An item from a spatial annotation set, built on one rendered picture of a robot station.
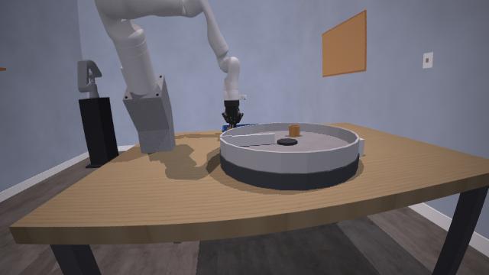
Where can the blue crate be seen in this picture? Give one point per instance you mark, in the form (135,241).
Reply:
(224,127)

